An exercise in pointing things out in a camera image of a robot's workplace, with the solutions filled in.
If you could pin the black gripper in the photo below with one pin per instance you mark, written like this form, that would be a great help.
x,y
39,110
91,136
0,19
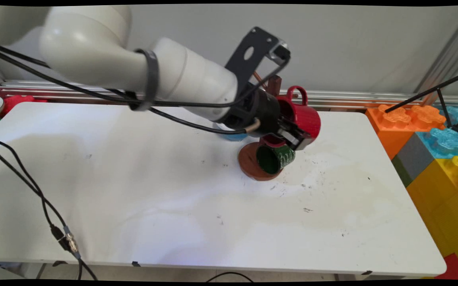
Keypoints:
x,y
261,113

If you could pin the red ceramic mug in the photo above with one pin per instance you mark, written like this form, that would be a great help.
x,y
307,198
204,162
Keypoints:
x,y
306,117

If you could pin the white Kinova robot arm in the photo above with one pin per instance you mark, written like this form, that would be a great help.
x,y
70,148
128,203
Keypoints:
x,y
94,51

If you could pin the green ceramic mug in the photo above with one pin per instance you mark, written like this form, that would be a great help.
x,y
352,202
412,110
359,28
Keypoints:
x,y
282,158

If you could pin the brown wooden mug tree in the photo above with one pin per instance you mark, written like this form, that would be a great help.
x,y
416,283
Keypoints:
x,y
248,163

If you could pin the blue bowl with white inside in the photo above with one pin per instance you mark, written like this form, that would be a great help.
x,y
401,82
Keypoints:
x,y
237,137

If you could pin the orange giant building block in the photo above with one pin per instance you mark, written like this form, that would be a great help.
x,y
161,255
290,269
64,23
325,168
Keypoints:
x,y
392,131

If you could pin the grey giant building block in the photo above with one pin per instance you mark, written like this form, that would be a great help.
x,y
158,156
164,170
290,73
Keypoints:
x,y
416,157

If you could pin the black tripod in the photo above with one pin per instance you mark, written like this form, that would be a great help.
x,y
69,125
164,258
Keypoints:
x,y
439,97

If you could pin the blue giant building block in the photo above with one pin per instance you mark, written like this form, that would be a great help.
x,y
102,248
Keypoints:
x,y
443,145

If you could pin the yellow giant building block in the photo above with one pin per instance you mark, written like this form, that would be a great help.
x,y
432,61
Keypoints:
x,y
439,206

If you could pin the red giant building block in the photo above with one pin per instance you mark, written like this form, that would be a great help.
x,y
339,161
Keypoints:
x,y
453,270

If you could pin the red plastic object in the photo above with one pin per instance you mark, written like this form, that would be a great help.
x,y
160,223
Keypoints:
x,y
14,101

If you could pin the aluminium rail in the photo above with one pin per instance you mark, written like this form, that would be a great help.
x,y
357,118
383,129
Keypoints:
x,y
352,97

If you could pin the slanted aluminium post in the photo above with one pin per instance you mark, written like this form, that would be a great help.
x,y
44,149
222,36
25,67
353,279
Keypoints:
x,y
447,51

